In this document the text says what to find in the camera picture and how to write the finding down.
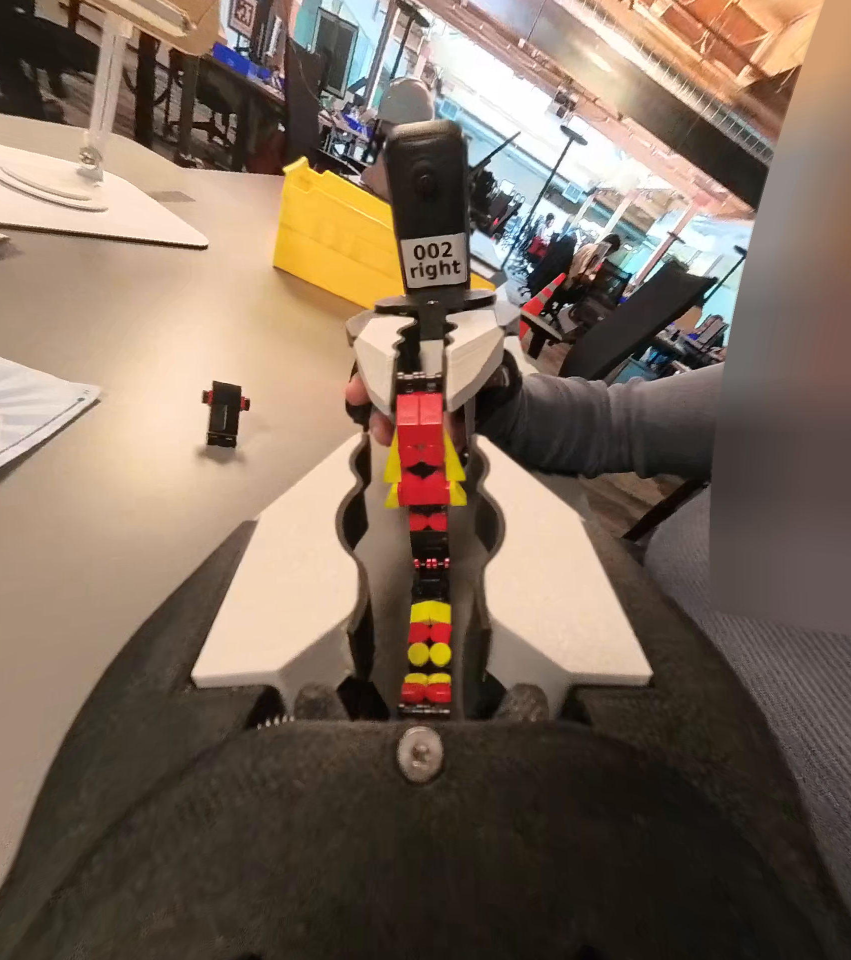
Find white stand base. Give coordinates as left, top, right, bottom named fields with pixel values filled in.
left=0, top=131, right=211, bottom=250

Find person's right forearm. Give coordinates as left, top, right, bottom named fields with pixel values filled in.
left=481, top=366, right=724, bottom=481

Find orange traffic cone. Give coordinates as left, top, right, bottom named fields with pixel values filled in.
left=519, top=271, right=569, bottom=339

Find person's right hand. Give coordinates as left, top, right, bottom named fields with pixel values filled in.
left=343, top=351, right=524, bottom=453

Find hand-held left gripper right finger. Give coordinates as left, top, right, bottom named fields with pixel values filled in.
left=470, top=442, right=657, bottom=714

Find yellow plastic bin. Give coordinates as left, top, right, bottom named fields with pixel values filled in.
left=273, top=156, right=503, bottom=310

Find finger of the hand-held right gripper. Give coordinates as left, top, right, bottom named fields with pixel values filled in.
left=345, top=309, right=421, bottom=415
left=439, top=306, right=511, bottom=414

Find long red yellow black lego model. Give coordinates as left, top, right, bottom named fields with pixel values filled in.
left=382, top=371, right=469, bottom=723

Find large lego instruction booklet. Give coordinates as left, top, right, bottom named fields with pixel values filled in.
left=0, top=336, right=103, bottom=505

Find small black lego piece red pins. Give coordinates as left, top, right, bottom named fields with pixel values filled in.
left=200, top=380, right=254, bottom=450

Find clear acrylic stand post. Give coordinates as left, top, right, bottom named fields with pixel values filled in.
left=76, top=18, right=134, bottom=185

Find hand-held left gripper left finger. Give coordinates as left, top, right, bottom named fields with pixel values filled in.
left=191, top=435, right=370, bottom=702

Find black office chair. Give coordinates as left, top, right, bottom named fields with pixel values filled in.
left=560, top=262, right=719, bottom=387

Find blue storage bins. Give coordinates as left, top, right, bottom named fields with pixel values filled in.
left=211, top=41, right=277, bottom=80

